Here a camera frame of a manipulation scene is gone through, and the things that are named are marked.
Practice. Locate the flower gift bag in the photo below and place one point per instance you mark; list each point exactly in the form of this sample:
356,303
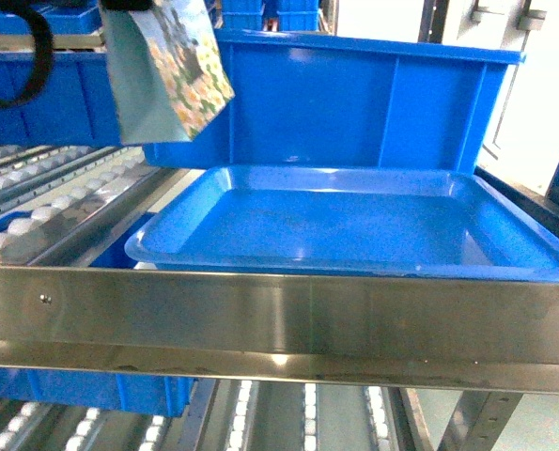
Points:
165,69

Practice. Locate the blue plastic tray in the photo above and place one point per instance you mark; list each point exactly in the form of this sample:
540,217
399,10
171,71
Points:
347,221

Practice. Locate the large blue bin behind tray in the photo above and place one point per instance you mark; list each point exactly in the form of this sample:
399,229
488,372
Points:
324,101

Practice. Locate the white roller track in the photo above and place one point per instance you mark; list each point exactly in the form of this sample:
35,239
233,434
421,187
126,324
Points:
24,239

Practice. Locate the blue bin on rollers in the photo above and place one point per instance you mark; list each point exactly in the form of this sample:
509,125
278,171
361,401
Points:
76,107

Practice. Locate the steel rack front rail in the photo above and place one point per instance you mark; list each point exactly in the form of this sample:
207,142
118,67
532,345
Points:
455,334

